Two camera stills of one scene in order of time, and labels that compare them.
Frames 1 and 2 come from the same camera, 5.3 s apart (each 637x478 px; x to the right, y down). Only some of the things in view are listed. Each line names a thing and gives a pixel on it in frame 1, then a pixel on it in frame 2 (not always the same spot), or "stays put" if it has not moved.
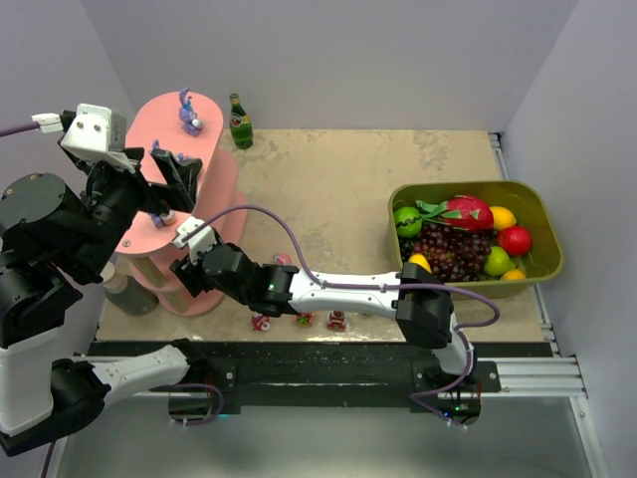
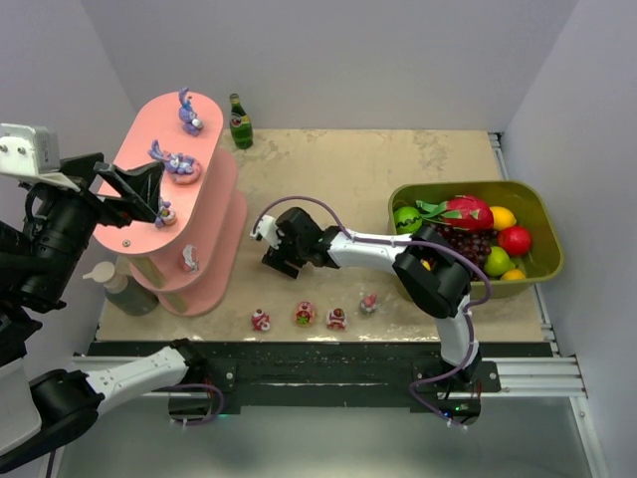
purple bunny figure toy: x=191 y=124 stays put
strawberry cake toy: x=336 y=321 stays put
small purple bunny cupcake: x=166 y=217 stays put
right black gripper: x=186 y=272 to x=285 y=256
